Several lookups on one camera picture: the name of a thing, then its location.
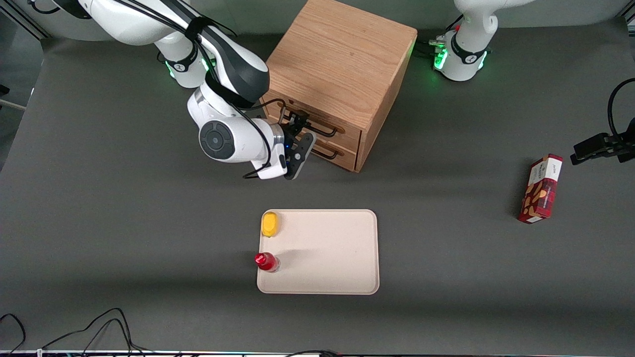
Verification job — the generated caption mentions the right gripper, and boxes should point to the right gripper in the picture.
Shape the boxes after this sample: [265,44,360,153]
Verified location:
[252,111,311,180]

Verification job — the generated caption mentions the beige plastic tray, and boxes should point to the beige plastic tray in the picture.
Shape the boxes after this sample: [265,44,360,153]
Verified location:
[257,209,380,296]

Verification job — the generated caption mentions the wooden drawer kept shut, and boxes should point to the wooden drawer kept shut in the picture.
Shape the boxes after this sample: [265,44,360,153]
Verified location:
[309,139,359,172]

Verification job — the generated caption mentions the long black wire drawer handle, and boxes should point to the long black wire drawer handle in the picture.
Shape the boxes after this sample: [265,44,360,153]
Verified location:
[277,105,345,138]

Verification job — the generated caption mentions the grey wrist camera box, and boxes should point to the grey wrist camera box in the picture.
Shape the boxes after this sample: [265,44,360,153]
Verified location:
[285,131,318,180]

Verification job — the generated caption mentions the wooden drawer with inside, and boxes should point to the wooden drawer with inside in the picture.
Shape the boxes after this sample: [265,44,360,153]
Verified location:
[263,97,364,152]

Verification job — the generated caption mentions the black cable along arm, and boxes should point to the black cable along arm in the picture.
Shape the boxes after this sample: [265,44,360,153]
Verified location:
[114,0,289,180]

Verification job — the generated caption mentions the black looped gripper cable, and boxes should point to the black looped gripper cable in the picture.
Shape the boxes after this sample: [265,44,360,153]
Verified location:
[608,78,635,139]

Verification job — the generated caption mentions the small red bottle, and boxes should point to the small red bottle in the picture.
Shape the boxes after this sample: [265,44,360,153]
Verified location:
[254,252,281,274]

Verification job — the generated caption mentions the short black floor cable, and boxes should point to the short black floor cable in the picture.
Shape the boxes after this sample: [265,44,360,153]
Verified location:
[0,313,26,356]

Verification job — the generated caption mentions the black cables at arm base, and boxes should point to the black cables at arm base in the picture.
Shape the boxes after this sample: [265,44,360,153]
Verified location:
[416,14,464,59]

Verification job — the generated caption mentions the red plaid biscuit box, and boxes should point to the red plaid biscuit box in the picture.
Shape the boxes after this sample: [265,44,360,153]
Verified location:
[517,154,564,225]

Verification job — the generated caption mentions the long black floor cable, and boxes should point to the long black floor cable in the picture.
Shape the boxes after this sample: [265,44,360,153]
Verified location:
[41,307,152,355]

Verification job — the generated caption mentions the wooden drawer cabinet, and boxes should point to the wooden drawer cabinet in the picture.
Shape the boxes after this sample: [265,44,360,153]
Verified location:
[259,0,418,173]

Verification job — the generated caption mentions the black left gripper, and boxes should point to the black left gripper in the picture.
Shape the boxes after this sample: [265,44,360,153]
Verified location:
[571,118,635,166]

